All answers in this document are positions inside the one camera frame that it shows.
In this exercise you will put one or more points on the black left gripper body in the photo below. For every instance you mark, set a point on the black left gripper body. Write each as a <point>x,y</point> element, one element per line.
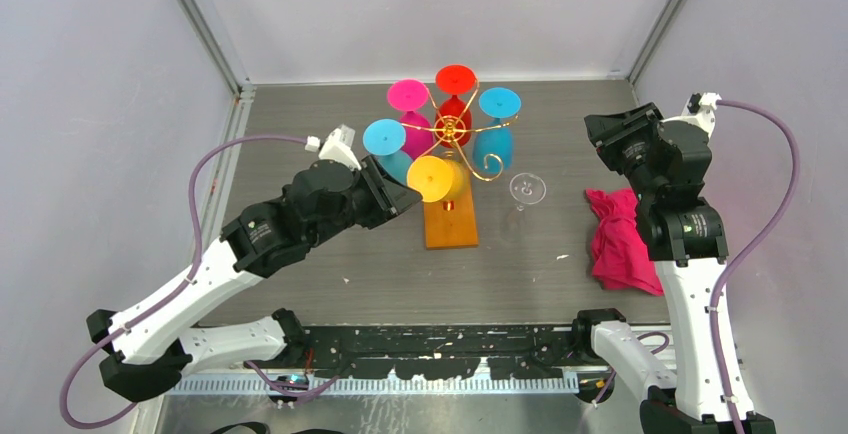
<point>354,214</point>

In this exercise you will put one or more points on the pink wine glass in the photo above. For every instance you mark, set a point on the pink wine glass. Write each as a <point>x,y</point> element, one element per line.
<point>408,96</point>

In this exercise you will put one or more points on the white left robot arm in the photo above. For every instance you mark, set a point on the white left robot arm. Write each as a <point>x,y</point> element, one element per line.
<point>153,345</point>

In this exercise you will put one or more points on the blue wine glass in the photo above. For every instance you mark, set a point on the blue wine glass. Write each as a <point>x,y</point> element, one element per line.
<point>385,139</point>
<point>493,148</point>

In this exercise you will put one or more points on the yellow wine glass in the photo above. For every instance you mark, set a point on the yellow wine glass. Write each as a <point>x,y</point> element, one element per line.
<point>437,179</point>

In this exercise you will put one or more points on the red wine glass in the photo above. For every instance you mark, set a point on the red wine glass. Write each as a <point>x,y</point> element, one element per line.
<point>455,80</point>

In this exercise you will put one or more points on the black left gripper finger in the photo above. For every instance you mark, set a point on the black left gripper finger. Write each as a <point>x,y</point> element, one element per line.
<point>390,193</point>
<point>396,206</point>

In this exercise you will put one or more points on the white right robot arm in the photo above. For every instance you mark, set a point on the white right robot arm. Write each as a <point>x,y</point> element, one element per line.
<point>704,391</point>

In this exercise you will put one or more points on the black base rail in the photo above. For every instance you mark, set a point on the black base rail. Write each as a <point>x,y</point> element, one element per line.
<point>438,352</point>

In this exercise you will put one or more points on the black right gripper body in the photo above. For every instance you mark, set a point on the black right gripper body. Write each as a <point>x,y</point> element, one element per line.
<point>642,180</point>

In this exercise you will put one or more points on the crumpled pink cloth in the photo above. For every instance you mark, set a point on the crumpled pink cloth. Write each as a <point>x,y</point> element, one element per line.
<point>620,257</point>

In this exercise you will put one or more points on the clear wine glass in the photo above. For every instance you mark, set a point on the clear wine glass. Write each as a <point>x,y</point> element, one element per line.
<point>527,190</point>

